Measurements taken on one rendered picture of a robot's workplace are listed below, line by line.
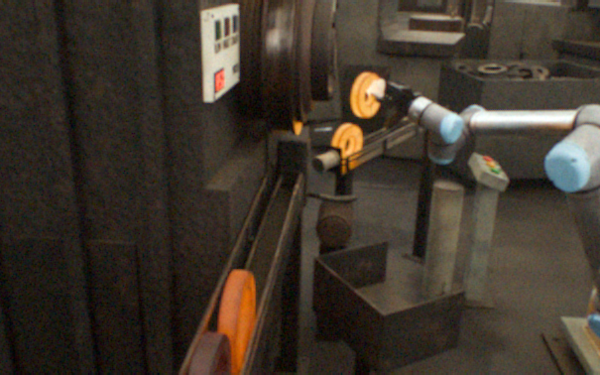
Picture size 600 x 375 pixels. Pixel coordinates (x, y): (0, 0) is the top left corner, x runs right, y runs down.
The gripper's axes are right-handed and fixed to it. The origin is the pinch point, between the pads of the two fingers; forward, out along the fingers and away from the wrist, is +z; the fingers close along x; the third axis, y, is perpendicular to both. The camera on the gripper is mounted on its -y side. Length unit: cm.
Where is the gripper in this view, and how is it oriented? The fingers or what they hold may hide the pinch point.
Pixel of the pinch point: (367, 89)
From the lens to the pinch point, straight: 213.9
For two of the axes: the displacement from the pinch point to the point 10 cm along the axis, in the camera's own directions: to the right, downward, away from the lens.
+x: -6.6, 2.4, -7.1
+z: -7.1, -5.0, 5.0
